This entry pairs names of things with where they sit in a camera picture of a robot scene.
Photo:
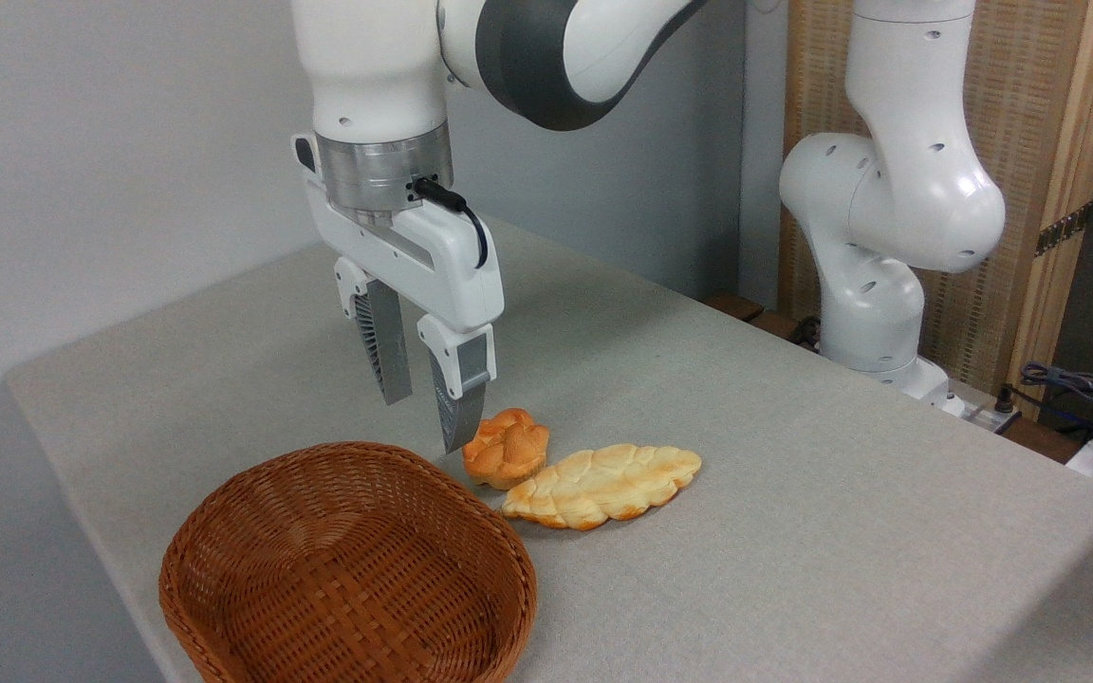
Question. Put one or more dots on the long braided bread loaf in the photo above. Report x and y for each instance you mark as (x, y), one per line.
(603, 484)

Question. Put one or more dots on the round knotted bread roll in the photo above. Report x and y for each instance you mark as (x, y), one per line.
(509, 451)

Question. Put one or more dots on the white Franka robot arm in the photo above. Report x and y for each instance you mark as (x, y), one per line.
(888, 190)

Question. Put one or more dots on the brown woven wicker basket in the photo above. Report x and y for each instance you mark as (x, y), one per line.
(347, 569)

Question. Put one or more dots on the brown wooden board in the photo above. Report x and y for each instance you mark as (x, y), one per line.
(736, 305)

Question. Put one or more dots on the dark metal screen hinge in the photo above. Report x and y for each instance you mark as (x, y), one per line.
(1064, 229)

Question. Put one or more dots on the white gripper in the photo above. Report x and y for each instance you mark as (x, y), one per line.
(433, 266)

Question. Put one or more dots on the wooden bamboo folding screen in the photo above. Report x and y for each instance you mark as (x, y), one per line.
(1026, 95)

